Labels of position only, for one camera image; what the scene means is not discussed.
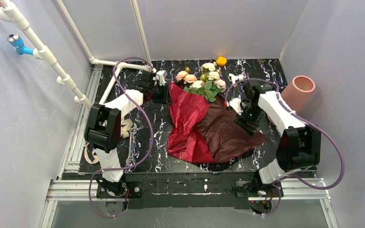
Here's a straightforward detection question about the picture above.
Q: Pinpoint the cream ribbon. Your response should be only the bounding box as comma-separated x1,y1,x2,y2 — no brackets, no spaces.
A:
83,117,137,165

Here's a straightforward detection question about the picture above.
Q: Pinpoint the red flower bouquet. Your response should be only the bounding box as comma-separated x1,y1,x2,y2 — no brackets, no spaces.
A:
167,63,226,163

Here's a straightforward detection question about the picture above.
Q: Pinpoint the red wrapping paper sheet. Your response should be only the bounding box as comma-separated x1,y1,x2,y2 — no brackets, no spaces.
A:
167,83,267,163

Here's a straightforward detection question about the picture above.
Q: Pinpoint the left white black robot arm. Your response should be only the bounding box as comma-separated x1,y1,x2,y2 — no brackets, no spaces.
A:
85,70,171,189

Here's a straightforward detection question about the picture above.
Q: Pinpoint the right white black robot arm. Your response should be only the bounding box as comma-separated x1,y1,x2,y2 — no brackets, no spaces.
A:
226,82,321,198

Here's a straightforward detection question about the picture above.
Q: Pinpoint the pink cylindrical vase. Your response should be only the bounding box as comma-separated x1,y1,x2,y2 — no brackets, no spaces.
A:
279,76,316,114

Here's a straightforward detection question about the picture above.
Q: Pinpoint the white pipe tee fitting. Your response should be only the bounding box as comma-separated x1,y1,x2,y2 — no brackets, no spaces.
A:
228,73,244,89

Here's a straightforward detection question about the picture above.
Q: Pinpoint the small orange yellow cap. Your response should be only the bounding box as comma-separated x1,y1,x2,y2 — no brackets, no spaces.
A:
216,56,227,66

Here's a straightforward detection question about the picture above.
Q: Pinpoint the blue pipe fitting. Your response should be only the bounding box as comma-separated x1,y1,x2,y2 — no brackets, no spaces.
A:
7,34,33,55

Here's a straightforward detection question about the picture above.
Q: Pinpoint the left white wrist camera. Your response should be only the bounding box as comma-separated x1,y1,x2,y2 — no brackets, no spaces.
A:
154,70,167,86

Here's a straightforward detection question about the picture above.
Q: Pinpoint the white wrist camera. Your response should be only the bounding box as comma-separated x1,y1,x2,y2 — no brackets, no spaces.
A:
224,97,243,115
154,70,167,86

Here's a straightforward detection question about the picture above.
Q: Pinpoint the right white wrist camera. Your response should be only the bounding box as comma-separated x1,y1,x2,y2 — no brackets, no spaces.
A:
224,97,243,115

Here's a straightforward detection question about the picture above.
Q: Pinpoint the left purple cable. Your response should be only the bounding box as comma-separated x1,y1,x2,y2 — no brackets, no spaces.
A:
88,57,158,219

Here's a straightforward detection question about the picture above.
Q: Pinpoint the purple cable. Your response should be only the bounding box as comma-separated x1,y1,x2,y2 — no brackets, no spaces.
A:
224,78,346,218
88,57,158,219

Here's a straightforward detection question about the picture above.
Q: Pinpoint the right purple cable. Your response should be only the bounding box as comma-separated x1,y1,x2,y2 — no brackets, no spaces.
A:
224,78,346,218

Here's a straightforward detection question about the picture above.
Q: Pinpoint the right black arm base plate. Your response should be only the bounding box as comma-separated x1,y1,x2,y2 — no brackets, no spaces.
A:
232,180,284,198

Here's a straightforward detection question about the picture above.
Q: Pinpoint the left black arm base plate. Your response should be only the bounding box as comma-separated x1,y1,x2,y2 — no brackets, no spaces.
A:
96,179,143,199

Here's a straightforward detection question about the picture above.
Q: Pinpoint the aluminium rail frame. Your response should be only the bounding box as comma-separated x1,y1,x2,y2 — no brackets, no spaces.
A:
40,64,339,228

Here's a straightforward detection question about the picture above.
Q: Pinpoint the white pvc pipe frame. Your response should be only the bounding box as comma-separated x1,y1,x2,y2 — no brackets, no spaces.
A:
0,0,156,108

